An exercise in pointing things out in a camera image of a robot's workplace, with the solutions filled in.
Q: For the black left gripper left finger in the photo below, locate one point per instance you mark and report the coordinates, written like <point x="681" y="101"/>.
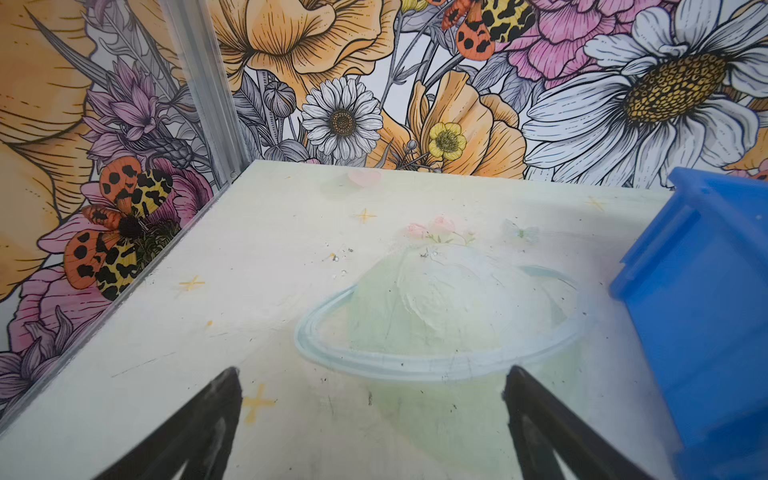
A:
<point x="194" y="443"/>

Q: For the blue plastic storage bin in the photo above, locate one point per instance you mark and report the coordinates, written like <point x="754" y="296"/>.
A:
<point x="695" y="286"/>

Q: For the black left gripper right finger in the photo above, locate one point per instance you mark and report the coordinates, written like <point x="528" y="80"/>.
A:
<point x="546" y="433"/>

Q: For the aluminium corner frame post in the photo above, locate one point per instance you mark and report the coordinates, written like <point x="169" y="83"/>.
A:
<point x="196" y="44"/>

